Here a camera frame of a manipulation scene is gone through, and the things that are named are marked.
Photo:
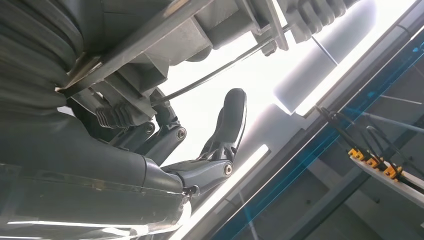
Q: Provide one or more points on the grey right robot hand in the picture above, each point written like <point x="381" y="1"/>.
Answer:
<point x="82" y="185"/>

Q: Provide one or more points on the ceiling light strip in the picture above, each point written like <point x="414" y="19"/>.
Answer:
<point x="232" y="182"/>

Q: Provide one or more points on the white ceiling duct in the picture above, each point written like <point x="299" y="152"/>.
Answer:
<point x="318" y="63"/>

